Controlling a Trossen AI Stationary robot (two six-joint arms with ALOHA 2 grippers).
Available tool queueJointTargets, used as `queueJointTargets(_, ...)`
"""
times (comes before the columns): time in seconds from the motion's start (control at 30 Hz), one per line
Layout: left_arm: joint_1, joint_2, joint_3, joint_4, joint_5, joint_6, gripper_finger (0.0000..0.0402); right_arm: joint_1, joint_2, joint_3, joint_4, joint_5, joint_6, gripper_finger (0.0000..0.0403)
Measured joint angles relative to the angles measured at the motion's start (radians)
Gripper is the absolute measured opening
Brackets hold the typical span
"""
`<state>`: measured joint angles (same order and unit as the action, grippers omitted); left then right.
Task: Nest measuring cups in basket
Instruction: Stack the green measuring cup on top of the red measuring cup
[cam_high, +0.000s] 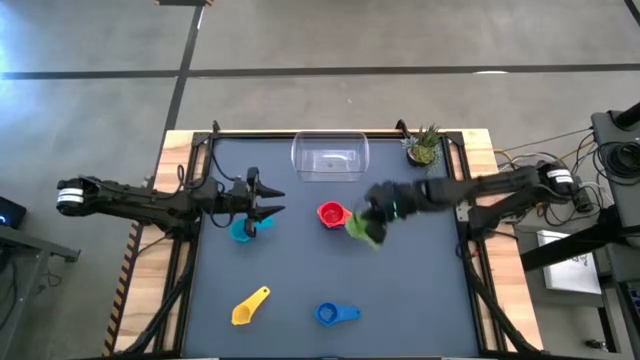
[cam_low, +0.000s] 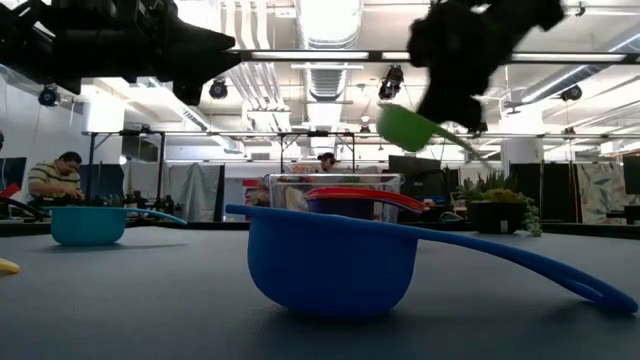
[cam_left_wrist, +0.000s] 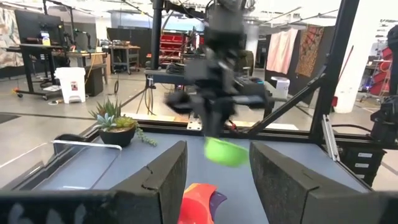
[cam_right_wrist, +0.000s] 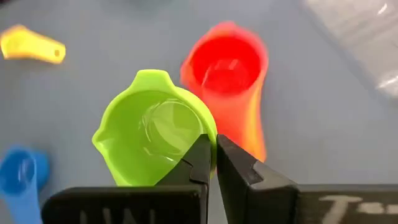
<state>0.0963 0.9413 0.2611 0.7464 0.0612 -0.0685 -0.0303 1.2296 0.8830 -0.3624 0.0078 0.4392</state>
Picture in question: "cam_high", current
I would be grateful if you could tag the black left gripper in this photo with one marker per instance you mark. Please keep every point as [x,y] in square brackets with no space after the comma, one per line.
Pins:
[240,197]

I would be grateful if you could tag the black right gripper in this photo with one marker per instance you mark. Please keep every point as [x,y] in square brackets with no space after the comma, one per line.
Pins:
[395,200]

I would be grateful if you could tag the green measuring cup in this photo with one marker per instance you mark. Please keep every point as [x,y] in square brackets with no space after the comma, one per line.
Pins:
[356,227]

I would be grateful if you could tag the teal measuring cup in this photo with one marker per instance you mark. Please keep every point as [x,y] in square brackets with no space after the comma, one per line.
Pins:
[237,231]

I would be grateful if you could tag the red measuring cup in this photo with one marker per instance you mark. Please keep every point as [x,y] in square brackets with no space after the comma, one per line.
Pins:
[332,215]

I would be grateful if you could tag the blue measuring cup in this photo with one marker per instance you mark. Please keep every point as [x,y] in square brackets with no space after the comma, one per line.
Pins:
[327,314]

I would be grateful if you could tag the yellow measuring cup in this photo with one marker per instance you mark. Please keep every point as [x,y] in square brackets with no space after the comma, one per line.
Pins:
[242,314]

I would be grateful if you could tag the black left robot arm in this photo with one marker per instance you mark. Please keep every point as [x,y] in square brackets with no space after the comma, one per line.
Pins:
[140,205]

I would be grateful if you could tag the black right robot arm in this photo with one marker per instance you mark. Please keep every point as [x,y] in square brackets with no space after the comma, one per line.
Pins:
[480,187]

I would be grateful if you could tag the clear plastic basket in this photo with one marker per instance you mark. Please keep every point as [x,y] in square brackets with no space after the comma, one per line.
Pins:
[330,160]

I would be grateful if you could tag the potted succulent plant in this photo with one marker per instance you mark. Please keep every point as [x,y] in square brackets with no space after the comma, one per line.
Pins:
[424,152]

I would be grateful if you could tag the yellow black hazard tape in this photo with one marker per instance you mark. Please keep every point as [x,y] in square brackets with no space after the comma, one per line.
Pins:
[122,290]

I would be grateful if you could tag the black diagonal stand beam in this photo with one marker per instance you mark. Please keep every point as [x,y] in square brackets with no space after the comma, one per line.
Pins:
[565,247]

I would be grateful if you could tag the white board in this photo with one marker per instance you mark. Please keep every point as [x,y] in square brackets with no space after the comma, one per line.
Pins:
[570,275]

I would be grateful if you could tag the grey metal stand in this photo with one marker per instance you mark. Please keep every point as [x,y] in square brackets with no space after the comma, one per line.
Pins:
[30,242]

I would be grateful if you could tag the black equipment cart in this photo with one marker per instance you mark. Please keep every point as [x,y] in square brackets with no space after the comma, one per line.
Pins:
[607,130]

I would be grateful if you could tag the black device with blue light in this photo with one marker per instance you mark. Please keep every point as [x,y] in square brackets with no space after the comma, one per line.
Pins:
[12,212]

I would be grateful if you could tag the black aluminium table frame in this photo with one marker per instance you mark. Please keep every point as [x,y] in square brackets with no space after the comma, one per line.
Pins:
[250,134]

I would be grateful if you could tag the silver metal bracket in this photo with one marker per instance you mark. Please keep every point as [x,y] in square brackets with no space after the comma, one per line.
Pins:
[462,212]

